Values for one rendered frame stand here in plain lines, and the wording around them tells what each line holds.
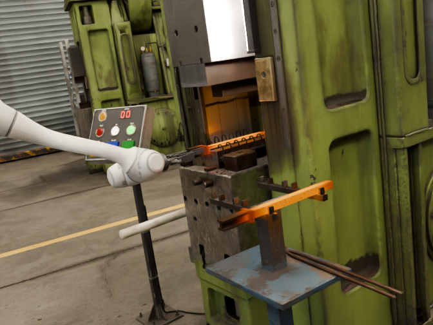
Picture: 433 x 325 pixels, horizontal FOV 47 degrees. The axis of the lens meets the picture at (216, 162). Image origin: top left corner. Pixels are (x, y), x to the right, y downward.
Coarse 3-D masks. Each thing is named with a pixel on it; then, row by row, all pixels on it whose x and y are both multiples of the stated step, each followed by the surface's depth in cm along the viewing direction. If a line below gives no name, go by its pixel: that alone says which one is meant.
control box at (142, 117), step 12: (108, 108) 257; (120, 108) 252; (132, 108) 249; (144, 108) 245; (96, 120) 258; (108, 120) 254; (120, 120) 250; (132, 120) 246; (144, 120) 244; (96, 132) 256; (108, 132) 252; (120, 132) 248; (144, 132) 243; (120, 144) 246; (144, 144) 243
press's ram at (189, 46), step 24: (168, 0) 213; (192, 0) 200; (216, 0) 198; (240, 0) 205; (168, 24) 217; (192, 24) 203; (216, 24) 199; (240, 24) 206; (192, 48) 207; (216, 48) 200; (240, 48) 208
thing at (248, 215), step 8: (320, 184) 156; (328, 184) 157; (296, 192) 151; (304, 192) 151; (312, 192) 153; (280, 200) 146; (288, 200) 147; (296, 200) 149; (256, 208) 141; (264, 208) 142; (232, 216) 136; (240, 216) 137; (248, 216) 139; (256, 216) 140; (224, 224) 135; (232, 224) 136; (240, 224) 137
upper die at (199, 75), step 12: (228, 60) 210; (240, 60) 214; (252, 60) 218; (180, 72) 219; (192, 72) 212; (204, 72) 205; (216, 72) 207; (228, 72) 211; (240, 72) 215; (252, 72) 219; (192, 84) 214; (204, 84) 207
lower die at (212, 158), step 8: (264, 136) 231; (224, 144) 220; (232, 144) 222; (240, 144) 219; (248, 144) 221; (256, 144) 224; (216, 152) 211; (224, 152) 214; (264, 152) 228; (200, 160) 222; (208, 160) 218; (216, 160) 212
